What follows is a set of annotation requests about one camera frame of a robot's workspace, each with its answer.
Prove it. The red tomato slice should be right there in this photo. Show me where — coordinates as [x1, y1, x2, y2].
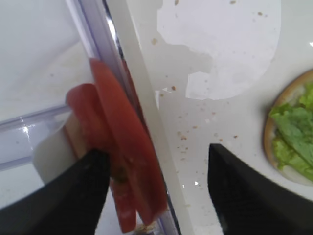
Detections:
[89, 59, 167, 225]
[66, 83, 136, 233]

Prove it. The white pusher block tomato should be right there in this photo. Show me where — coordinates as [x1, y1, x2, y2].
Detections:
[32, 113, 87, 184]

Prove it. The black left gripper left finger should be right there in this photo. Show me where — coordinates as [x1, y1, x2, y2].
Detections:
[0, 149, 110, 235]

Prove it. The bottom bun on tray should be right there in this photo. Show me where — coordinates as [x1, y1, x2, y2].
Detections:
[263, 70, 313, 186]

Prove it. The red tomato slice back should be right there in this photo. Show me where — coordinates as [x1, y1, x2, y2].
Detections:
[66, 83, 136, 233]

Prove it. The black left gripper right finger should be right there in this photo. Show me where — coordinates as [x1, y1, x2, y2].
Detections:
[207, 143, 313, 235]

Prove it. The red tomato slice front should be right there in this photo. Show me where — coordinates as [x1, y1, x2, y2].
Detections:
[89, 59, 167, 225]

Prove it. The white metal tray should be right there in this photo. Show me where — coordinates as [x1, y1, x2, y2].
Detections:
[107, 0, 313, 235]

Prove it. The lettuce leaf on bun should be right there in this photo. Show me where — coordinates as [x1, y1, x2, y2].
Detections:
[269, 83, 313, 180]

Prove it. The clear pusher track upper left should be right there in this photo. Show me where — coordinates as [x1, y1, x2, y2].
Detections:
[0, 105, 70, 171]

